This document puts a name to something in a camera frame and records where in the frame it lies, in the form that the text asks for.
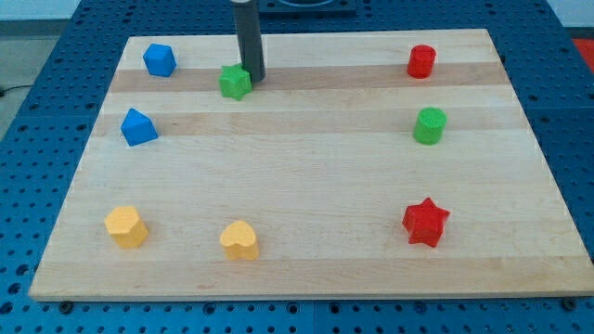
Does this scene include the green star block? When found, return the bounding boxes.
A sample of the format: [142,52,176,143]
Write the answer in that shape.
[218,64,252,101]

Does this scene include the red star block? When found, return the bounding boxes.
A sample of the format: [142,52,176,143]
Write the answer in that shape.
[402,198,450,248]

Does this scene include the blue cube block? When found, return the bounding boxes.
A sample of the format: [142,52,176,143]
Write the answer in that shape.
[143,44,176,77]

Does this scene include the light wooden board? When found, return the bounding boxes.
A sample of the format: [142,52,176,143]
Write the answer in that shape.
[30,29,593,302]

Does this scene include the yellow heart block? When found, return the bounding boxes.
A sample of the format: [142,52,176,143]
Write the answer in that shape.
[219,220,260,261]

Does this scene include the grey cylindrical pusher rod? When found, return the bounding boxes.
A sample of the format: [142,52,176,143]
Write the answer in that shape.
[231,0,265,83]

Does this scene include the green cylinder block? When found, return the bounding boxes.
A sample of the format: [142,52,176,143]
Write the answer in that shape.
[413,107,447,145]

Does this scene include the red cylinder block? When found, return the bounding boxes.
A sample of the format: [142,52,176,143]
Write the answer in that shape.
[407,45,436,79]

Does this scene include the yellow hexagon block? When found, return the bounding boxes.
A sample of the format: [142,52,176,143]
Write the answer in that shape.
[104,206,149,249]

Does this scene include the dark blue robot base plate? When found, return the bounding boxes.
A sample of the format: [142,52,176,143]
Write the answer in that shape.
[258,0,358,15]

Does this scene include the black cable on floor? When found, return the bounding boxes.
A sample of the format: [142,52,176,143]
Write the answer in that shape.
[0,83,31,98]

